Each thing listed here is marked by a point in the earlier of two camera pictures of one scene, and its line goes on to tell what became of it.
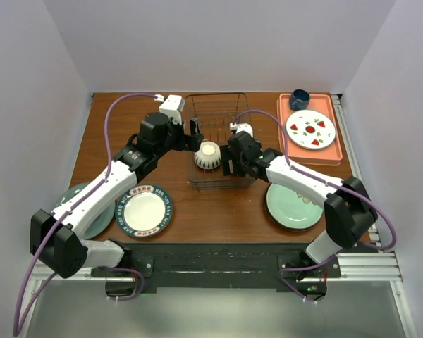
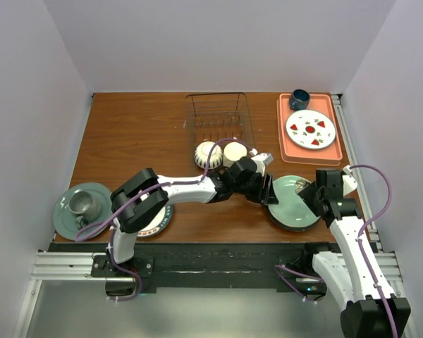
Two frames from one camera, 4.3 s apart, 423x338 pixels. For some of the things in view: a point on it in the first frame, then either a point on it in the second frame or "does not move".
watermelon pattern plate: [310, 129] does not move
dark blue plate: [289, 228] does not move
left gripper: [188, 142] → [268, 196]
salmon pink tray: [330, 155] does not move
